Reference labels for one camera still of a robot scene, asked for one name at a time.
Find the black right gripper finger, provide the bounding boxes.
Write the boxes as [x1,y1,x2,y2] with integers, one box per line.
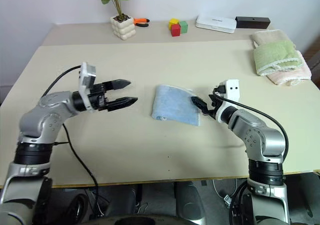
[190,96,209,115]

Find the light blue towel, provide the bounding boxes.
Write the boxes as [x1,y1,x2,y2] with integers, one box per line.
[150,84,202,127]

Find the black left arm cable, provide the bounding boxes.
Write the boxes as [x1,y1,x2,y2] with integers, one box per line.
[41,65,101,188]

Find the green plant in white pot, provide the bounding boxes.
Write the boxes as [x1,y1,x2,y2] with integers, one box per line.
[93,0,137,41]

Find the white flat box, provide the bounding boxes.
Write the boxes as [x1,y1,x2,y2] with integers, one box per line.
[195,14,238,34]

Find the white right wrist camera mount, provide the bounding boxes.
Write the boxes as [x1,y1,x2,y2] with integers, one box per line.
[215,78,241,124]

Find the green wooden cube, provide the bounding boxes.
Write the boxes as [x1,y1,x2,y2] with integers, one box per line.
[179,20,189,35]

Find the black rectangular box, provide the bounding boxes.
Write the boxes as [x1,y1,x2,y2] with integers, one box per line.
[235,16,272,30]

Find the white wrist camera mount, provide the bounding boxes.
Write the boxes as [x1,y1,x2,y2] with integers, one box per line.
[215,78,241,124]
[78,61,98,114]

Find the red wooden cube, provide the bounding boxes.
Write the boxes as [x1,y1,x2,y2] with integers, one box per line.
[170,24,182,38]

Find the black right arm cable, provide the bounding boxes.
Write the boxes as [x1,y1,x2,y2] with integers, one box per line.
[212,86,290,162]

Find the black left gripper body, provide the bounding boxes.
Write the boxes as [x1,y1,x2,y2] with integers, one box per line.
[88,81,114,112]

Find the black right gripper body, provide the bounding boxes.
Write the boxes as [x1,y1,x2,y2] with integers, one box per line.
[205,84,227,119]

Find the dark rounded shape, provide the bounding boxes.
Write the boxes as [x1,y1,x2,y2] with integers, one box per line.
[174,182,201,221]

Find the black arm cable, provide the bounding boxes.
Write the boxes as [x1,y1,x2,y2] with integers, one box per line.
[41,65,101,188]
[212,86,290,162]

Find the orange-handled pliers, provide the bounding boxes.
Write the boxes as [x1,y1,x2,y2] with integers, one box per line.
[133,17,151,28]

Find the folded green towel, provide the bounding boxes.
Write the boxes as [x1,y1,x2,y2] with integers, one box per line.
[253,39,301,77]

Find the yellow wooden cube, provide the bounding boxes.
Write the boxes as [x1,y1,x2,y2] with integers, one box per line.
[168,18,180,31]

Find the thin white cable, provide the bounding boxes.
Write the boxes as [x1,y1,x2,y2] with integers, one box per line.
[212,178,237,199]

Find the stack of folded towels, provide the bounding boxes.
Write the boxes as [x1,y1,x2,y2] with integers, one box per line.
[250,29,313,87]

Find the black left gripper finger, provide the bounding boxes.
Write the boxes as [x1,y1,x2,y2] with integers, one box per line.
[107,96,139,112]
[109,78,132,91]

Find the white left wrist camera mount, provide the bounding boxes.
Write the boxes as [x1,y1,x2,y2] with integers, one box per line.
[78,61,98,114]

